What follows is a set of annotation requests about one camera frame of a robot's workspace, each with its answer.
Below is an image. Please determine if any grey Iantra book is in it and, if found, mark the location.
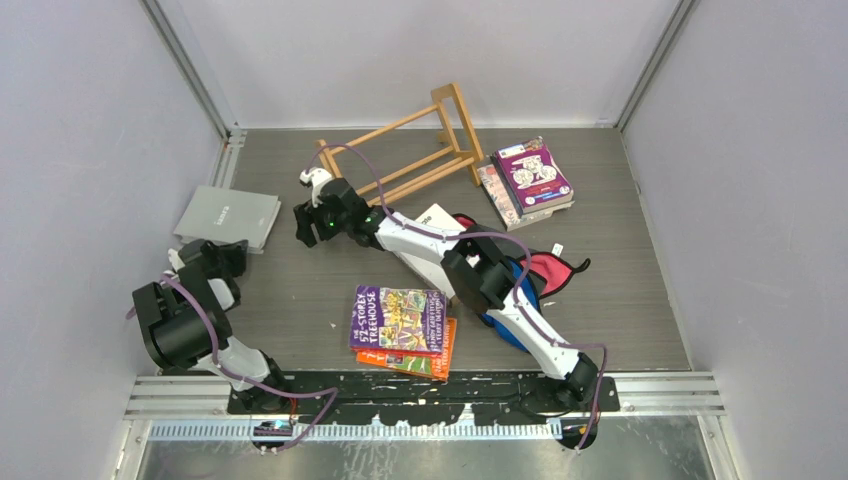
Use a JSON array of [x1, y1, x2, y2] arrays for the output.
[[173, 185, 281, 254]]

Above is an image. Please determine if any white Decorate Furniture book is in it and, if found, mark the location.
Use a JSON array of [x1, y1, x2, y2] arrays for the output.
[[415, 203, 466, 231]]

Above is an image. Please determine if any purple 52-Storey Treehouse book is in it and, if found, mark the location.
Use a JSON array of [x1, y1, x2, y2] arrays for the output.
[[349, 285, 447, 356]]

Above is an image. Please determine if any wooden book rack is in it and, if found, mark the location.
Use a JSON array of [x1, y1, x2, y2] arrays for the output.
[[315, 82, 483, 205]]

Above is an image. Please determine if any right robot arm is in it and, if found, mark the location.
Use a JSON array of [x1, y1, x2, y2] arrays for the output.
[[294, 168, 604, 411]]

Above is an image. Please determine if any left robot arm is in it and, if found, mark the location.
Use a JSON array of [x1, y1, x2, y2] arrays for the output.
[[128, 239, 292, 413]]

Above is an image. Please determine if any orange 78-Storey Treehouse book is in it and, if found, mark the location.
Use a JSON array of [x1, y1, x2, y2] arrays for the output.
[[356, 318, 458, 381]]

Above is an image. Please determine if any blue oven mitt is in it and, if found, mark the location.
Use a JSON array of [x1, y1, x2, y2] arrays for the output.
[[477, 257, 540, 353]]

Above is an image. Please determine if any purple illustrated book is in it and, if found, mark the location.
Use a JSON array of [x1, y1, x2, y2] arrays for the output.
[[490, 136, 574, 215]]

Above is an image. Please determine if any red grey cloth bib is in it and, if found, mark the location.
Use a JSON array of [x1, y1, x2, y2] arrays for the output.
[[493, 238, 591, 303]]

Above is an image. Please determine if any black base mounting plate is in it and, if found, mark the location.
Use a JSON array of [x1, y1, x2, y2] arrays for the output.
[[227, 369, 621, 429]]

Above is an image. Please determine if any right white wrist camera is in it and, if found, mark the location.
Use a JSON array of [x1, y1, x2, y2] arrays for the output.
[[299, 167, 335, 207]]

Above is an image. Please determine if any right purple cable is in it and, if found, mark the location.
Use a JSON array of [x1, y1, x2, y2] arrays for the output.
[[307, 142, 609, 453]]

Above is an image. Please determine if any slotted cable duct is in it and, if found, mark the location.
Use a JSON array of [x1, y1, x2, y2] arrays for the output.
[[148, 420, 562, 442]]

